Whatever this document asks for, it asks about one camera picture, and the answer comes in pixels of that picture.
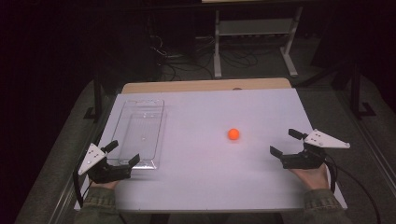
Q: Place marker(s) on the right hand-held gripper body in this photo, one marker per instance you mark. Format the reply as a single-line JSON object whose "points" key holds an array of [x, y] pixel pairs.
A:
{"points": [[306, 160]]}

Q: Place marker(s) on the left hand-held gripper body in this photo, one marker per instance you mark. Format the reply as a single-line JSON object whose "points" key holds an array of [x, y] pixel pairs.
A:
{"points": [[102, 172]]}

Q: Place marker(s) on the clear plastic tray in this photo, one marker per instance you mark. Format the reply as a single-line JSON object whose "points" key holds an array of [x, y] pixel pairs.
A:
{"points": [[140, 133]]}

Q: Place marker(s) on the orange ball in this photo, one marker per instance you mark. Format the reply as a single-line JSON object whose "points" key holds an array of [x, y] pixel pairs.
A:
{"points": [[233, 134]]}

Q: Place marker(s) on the person's left hand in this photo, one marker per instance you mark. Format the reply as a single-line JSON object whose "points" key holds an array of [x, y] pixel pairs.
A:
{"points": [[106, 185]]}

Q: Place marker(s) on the person's right hand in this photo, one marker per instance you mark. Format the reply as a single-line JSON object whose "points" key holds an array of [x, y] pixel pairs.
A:
{"points": [[314, 179]]}

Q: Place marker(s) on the black metal stand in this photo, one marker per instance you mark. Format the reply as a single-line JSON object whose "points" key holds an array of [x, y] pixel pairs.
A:
{"points": [[98, 99], [356, 93]]}

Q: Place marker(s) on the white metal stand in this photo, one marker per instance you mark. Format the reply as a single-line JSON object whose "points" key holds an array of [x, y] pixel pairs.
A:
{"points": [[255, 28]]}

